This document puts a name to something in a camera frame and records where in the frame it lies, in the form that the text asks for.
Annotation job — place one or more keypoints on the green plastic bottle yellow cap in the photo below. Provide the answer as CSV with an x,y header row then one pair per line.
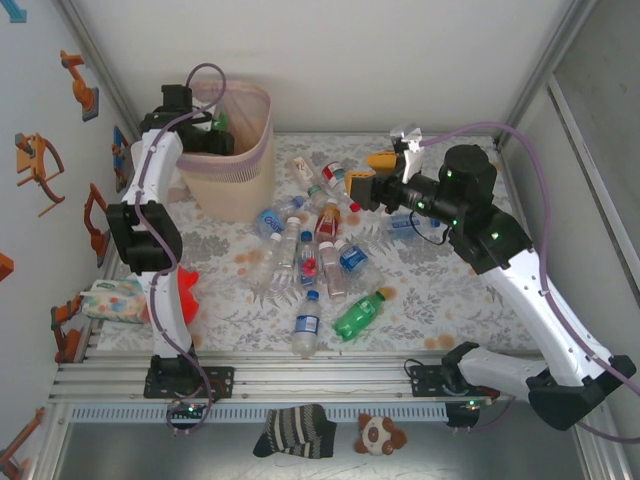
x,y
221,122
357,315

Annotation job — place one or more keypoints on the clear bottle red white label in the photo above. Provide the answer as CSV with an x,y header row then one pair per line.
x,y
332,175

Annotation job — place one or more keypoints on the square bottle blue water label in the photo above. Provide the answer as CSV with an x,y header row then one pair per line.
x,y
400,225

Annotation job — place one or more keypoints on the orange red label bottle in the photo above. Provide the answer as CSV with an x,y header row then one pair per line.
x,y
327,220

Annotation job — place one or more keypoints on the white cap bottle blue label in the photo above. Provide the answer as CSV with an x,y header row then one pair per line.
x,y
354,256

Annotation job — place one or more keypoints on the blue cap bottle flower label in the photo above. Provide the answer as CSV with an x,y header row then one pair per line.
x,y
308,262

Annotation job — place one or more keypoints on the clear bottle white cap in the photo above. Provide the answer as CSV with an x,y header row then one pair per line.
x,y
265,265
288,247

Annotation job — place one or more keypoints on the crushed clear bottle blue label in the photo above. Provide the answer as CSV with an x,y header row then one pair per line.
x,y
270,220

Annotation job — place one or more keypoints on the pinkish bottle white cap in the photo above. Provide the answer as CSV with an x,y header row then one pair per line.
x,y
334,275

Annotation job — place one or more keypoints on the tall blue cap water bottle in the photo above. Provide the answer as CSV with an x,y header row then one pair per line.
x,y
306,325

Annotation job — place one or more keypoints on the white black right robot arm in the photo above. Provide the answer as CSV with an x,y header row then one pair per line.
x,y
550,310

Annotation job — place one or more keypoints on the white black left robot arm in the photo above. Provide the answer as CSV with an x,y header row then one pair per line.
x,y
150,165

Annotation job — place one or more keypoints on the pink bin liner bag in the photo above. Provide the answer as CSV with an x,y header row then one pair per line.
x,y
250,105

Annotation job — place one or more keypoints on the beige ribbed plastic bin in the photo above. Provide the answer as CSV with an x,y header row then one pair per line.
x,y
235,195

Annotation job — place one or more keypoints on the clear bottle orange white label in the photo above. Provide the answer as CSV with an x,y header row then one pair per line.
x,y
302,170

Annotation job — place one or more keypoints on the floral table cloth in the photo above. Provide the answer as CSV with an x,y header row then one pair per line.
x,y
425,310

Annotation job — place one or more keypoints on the red plastic toy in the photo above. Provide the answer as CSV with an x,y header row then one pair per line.
x,y
187,295

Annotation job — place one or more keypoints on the orange chair shaped sticker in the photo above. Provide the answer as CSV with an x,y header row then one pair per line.
x,y
27,160

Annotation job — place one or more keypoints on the colourful soft tissue pack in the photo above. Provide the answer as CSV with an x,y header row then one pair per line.
x,y
112,300

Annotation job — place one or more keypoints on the brown white plush toy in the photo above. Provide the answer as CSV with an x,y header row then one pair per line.
x,y
375,435

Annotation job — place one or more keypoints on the black white striped sock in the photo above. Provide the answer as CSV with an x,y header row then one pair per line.
x,y
295,430

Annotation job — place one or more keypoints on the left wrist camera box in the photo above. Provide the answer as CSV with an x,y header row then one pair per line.
x,y
202,116

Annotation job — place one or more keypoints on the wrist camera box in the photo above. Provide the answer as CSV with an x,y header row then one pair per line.
x,y
406,137
202,116

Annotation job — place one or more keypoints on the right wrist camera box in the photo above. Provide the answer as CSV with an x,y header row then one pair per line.
x,y
406,137

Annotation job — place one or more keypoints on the blue orange wall sticker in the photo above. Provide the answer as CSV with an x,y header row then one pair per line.
x,y
119,150

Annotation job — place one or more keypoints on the aluminium frame post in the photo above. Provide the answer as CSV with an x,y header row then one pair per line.
x,y
102,65
546,65

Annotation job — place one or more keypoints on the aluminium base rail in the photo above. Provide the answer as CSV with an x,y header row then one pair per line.
x,y
325,380

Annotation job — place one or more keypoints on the small orange wall sticker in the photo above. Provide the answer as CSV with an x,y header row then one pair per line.
x,y
5,267

